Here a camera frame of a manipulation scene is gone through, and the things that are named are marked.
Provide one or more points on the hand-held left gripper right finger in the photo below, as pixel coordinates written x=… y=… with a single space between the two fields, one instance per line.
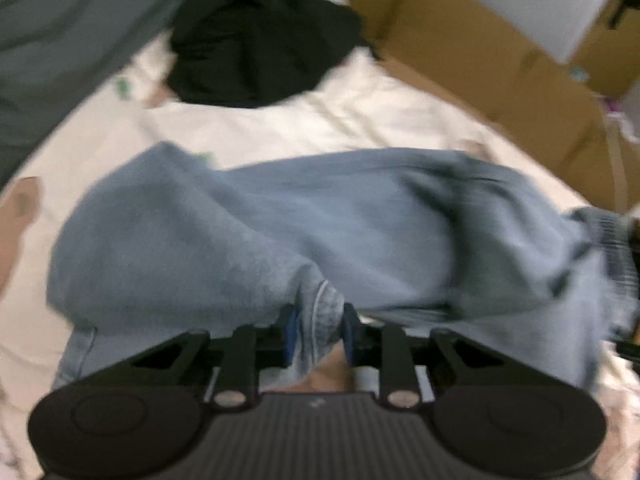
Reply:
x=350 y=336

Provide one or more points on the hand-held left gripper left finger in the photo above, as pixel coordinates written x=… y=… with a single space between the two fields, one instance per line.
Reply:
x=288 y=334

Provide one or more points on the light blue denim pants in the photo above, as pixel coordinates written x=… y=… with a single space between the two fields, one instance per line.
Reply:
x=310 y=220

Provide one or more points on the white printed bed sheet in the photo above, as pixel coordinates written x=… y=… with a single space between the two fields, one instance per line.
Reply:
x=300 y=125

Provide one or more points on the black garment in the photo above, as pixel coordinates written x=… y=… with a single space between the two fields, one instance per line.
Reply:
x=260 y=45

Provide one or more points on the brown cardboard box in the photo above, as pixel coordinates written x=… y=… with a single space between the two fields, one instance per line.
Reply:
x=475 y=60

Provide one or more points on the purple and white packet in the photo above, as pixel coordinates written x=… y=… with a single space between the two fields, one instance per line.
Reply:
x=625 y=116

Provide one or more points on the grey blanket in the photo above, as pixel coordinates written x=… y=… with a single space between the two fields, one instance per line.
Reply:
x=65 y=35

